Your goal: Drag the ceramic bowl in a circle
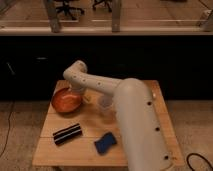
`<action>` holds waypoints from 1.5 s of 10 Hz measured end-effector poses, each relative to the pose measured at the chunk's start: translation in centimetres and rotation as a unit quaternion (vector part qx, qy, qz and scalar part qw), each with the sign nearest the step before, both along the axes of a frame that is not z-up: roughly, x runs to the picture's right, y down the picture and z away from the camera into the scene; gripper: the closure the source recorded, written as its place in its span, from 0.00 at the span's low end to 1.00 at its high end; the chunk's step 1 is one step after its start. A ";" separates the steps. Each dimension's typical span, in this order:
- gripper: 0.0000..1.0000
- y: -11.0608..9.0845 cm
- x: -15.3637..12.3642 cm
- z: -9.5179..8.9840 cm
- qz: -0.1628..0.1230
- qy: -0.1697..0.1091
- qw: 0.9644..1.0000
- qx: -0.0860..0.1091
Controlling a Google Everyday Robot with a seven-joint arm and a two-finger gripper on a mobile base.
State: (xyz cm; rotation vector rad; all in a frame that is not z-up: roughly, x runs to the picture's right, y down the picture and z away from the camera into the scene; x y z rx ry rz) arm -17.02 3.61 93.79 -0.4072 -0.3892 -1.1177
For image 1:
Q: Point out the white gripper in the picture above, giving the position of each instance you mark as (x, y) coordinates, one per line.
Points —
(77, 88)

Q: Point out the orange ceramic bowl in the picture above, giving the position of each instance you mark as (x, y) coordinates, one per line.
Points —
(65, 100)

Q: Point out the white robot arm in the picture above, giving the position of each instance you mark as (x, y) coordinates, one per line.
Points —
(143, 141)

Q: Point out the clear plastic cup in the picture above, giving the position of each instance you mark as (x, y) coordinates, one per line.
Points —
(105, 104)

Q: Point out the black white striped cloth roll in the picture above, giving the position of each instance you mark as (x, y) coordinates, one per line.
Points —
(66, 134)

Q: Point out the blue sponge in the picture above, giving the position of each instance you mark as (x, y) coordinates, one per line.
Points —
(105, 143)

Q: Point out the black office chair left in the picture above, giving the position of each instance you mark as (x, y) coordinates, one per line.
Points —
(66, 8)

